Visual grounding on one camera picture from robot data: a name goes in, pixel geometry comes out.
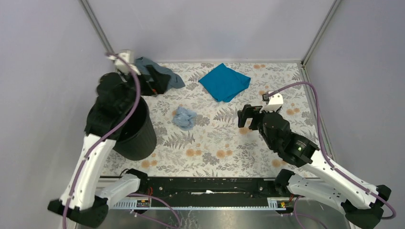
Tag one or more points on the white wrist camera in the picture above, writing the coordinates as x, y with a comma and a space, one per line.
273, 99
125, 63

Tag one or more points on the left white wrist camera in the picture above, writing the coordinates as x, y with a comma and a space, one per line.
125, 63

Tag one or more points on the floral table mat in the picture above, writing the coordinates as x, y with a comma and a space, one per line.
215, 146

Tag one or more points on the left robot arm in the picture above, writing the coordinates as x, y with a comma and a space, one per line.
80, 202

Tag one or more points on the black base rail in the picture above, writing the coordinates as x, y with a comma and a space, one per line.
165, 188

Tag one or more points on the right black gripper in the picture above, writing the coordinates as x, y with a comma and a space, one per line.
242, 114

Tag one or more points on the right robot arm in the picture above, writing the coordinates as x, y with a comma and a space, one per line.
360, 202

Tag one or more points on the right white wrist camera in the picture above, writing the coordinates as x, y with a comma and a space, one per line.
273, 99

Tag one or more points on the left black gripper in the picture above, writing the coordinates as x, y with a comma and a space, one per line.
159, 84

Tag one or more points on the grey-blue cloth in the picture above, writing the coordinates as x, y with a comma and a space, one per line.
148, 67

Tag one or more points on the black ribbed trash bin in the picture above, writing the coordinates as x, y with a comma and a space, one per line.
136, 138

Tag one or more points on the white slotted cable duct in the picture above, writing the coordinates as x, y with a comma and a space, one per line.
206, 204

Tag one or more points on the bright blue cloth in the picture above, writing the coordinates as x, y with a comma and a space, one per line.
223, 83

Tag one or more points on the light blue trash bag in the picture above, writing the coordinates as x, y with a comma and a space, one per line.
184, 118

